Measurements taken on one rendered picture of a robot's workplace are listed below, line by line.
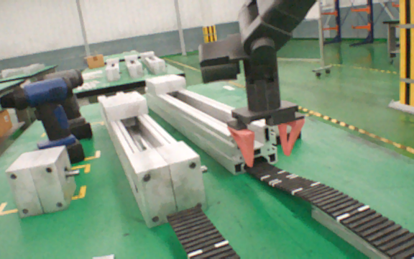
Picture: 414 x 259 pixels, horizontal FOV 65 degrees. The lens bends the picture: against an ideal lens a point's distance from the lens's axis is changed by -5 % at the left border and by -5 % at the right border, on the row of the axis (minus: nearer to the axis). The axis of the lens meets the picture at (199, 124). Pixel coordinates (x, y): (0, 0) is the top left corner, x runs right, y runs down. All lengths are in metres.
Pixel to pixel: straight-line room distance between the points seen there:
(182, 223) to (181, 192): 0.07
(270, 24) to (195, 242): 0.30
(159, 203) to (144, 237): 0.05
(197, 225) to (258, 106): 0.22
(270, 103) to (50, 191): 0.42
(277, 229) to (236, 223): 0.06
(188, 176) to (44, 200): 0.29
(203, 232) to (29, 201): 0.36
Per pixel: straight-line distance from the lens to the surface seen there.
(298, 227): 0.50
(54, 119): 0.90
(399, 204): 0.57
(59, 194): 0.67
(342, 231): 0.48
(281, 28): 0.48
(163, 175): 0.51
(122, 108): 0.89
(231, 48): 0.54
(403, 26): 3.86
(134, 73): 2.55
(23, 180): 0.67
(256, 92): 0.56
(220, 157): 0.71
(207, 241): 0.43
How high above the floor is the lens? 1.06
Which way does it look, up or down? 16 degrees down
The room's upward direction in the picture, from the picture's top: 8 degrees counter-clockwise
